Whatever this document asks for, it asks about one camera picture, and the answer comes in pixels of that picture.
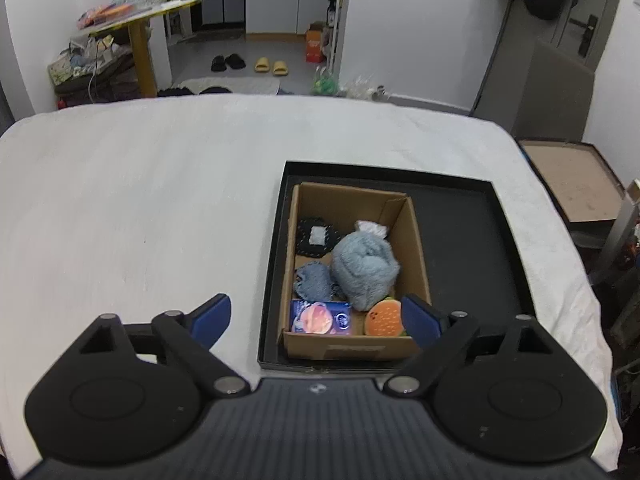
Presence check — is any colourful clutter on table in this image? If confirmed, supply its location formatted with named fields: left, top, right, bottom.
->
left=76, top=2, right=137, bottom=30

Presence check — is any blue and pink packet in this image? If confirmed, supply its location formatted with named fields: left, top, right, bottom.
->
left=290, top=300, right=353, bottom=336

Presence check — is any white kitchen cabinet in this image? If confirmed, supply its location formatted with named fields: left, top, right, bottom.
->
left=245, top=0, right=348, bottom=36

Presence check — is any yellow round table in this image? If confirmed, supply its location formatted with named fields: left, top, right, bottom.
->
left=87, top=0, right=203, bottom=99

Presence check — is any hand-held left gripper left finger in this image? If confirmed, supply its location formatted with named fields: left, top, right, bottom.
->
left=80, top=294, right=251, bottom=400

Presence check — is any grey panel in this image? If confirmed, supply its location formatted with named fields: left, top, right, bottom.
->
left=472, top=37, right=596, bottom=144

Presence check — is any pile of bags under table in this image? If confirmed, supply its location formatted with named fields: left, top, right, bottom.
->
left=47, top=37, right=142, bottom=107

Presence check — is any green plastic bag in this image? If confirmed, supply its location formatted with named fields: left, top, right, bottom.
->
left=312, top=67, right=346, bottom=97

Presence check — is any brown cardboard box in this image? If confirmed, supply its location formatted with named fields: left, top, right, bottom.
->
left=280, top=182, right=433, bottom=361

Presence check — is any small clear plastic bag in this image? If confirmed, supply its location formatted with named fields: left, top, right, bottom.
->
left=355, top=220, right=390, bottom=239

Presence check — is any grey-blue plush toy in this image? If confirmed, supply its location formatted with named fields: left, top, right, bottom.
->
left=331, top=231, right=401, bottom=311

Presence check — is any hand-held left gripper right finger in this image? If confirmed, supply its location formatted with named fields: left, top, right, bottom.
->
left=385, top=294, right=553, bottom=400

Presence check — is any brown board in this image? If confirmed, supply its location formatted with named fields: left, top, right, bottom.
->
left=517, top=139, right=626, bottom=224

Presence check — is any black shallow tray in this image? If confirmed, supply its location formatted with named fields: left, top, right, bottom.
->
left=257, top=161, right=538, bottom=372

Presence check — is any black round coaster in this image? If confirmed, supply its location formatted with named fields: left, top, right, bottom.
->
left=296, top=216, right=342, bottom=260

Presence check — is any burger plush toy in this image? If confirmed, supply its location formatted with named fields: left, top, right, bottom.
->
left=365, top=297, right=405, bottom=337

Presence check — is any crumpled clear plastic bag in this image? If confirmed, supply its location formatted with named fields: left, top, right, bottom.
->
left=345, top=77, right=389, bottom=101

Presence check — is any black door handle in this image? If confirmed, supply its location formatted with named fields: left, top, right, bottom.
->
left=577, top=14, right=599, bottom=58

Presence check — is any small blue knitted cloth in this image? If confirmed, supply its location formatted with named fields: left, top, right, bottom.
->
left=294, top=262, right=342, bottom=302

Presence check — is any orange carton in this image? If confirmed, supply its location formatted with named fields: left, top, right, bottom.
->
left=306, top=22, right=329, bottom=64

